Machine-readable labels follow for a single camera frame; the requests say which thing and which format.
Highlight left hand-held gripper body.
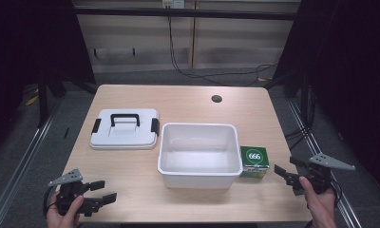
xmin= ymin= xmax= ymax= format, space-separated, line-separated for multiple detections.
xmin=47 ymin=168 xmax=96 ymax=219

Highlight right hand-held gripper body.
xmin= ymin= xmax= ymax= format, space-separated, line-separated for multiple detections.
xmin=285 ymin=153 xmax=356 ymax=197

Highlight green and white box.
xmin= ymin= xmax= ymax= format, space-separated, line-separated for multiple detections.
xmin=239 ymin=145 xmax=271 ymax=180

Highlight white lid with black handle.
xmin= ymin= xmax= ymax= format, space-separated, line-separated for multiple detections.
xmin=89 ymin=108 xmax=161 ymax=151

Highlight white plastic storage bin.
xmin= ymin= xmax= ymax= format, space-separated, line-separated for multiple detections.
xmin=157 ymin=122 xmax=244 ymax=190

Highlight person's left hand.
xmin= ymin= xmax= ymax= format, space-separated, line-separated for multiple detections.
xmin=46 ymin=191 xmax=86 ymax=228

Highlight person's right hand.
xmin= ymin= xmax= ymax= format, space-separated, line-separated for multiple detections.
xmin=297 ymin=176 xmax=338 ymax=228

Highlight yellow floor tape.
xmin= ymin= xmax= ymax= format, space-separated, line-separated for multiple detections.
xmin=24 ymin=94 xmax=40 ymax=107

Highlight dark curtain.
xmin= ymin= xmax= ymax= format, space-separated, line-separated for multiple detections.
xmin=0 ymin=0 xmax=96 ymax=160
xmin=272 ymin=0 xmax=380 ymax=199

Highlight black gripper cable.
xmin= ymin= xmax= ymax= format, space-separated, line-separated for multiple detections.
xmin=328 ymin=178 xmax=344 ymax=207
xmin=42 ymin=185 xmax=59 ymax=220

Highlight black floor cables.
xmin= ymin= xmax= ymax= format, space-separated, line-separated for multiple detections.
xmin=284 ymin=85 xmax=317 ymax=152

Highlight aluminium floor rail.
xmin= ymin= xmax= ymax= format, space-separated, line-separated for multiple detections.
xmin=0 ymin=97 xmax=65 ymax=228
xmin=287 ymin=99 xmax=364 ymax=228

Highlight black upright stand post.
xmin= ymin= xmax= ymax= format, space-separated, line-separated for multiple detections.
xmin=37 ymin=71 xmax=50 ymax=128

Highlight long black wall cable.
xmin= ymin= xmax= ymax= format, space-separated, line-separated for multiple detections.
xmin=167 ymin=15 xmax=278 ymax=87

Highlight black horizontal frame bar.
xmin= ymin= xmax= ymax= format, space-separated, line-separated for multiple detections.
xmin=72 ymin=7 xmax=299 ymax=22

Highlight white wall socket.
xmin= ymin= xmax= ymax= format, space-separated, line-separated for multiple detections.
xmin=161 ymin=0 xmax=186 ymax=10

